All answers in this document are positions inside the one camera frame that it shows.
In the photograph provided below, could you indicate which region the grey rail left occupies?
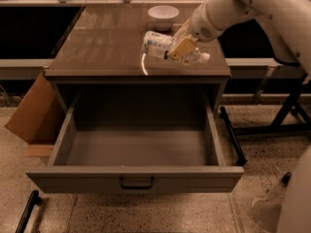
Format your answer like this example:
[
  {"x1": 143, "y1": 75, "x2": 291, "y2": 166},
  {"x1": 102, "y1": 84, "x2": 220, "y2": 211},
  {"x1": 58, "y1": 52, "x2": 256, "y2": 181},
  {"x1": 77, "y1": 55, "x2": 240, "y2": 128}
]
[{"x1": 0, "y1": 59, "x2": 53, "y2": 81}]

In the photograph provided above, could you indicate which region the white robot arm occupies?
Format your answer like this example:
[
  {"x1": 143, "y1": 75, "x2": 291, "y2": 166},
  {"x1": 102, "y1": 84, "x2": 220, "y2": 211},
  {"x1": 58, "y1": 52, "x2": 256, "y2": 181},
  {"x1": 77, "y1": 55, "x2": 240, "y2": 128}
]
[{"x1": 168, "y1": 0, "x2": 311, "y2": 233}]

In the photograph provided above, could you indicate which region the white ceramic bowl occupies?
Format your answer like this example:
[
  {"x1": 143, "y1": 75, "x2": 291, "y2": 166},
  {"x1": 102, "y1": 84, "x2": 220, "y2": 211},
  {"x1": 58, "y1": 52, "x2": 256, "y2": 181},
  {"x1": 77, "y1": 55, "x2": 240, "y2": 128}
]
[{"x1": 148, "y1": 5, "x2": 179, "y2": 31}]

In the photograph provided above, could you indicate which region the black drawer handle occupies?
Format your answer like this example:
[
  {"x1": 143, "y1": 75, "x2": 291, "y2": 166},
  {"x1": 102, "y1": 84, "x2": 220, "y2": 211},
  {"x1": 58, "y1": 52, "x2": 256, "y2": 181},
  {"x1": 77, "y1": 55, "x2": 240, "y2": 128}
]
[{"x1": 120, "y1": 178, "x2": 154, "y2": 190}]

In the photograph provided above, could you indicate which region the grey open top drawer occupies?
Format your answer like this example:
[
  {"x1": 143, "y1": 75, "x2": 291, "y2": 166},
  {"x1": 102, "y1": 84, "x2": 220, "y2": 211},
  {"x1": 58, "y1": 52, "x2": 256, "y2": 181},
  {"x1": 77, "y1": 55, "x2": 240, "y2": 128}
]
[{"x1": 27, "y1": 87, "x2": 244, "y2": 194}]

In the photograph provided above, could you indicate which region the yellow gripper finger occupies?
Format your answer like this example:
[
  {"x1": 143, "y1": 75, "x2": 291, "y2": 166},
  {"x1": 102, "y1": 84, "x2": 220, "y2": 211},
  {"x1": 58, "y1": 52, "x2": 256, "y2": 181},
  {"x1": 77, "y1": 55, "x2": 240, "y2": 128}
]
[
  {"x1": 167, "y1": 37, "x2": 197, "y2": 60},
  {"x1": 174, "y1": 19, "x2": 190, "y2": 41}
]

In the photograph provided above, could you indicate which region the brown cardboard box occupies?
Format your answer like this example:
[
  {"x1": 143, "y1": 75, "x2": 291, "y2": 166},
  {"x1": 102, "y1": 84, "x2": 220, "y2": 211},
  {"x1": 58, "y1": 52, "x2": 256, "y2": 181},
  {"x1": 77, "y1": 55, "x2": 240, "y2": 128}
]
[{"x1": 5, "y1": 74, "x2": 64, "y2": 144}]

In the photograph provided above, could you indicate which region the grey cabinet with glossy top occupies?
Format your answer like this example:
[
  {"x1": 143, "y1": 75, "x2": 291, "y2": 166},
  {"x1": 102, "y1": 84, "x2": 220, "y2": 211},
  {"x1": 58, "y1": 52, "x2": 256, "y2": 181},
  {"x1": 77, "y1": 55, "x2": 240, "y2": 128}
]
[{"x1": 46, "y1": 3, "x2": 230, "y2": 111}]

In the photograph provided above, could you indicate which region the black metal stand base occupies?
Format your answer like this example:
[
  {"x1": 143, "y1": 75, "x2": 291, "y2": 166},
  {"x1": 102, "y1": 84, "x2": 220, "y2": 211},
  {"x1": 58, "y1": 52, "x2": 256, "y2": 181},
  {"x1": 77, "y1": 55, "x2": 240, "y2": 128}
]
[{"x1": 220, "y1": 76, "x2": 311, "y2": 166}]

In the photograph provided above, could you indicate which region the black bar lower left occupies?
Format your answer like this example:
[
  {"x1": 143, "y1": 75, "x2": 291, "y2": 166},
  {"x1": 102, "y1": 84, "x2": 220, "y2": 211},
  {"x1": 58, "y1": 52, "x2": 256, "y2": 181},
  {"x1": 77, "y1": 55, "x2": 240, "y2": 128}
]
[{"x1": 15, "y1": 190, "x2": 41, "y2": 233}]

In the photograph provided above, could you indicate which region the clear plastic bottle white label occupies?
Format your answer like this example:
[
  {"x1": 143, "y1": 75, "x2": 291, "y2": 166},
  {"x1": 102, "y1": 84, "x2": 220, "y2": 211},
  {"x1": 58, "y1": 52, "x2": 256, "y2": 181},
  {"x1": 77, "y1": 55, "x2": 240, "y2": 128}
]
[{"x1": 143, "y1": 31, "x2": 210, "y2": 65}]

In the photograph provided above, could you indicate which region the black foot lower right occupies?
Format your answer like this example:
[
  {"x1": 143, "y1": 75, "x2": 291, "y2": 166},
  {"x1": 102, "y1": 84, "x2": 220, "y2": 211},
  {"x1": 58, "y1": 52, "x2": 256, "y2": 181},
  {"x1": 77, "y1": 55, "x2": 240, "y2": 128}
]
[{"x1": 281, "y1": 172, "x2": 291, "y2": 185}]

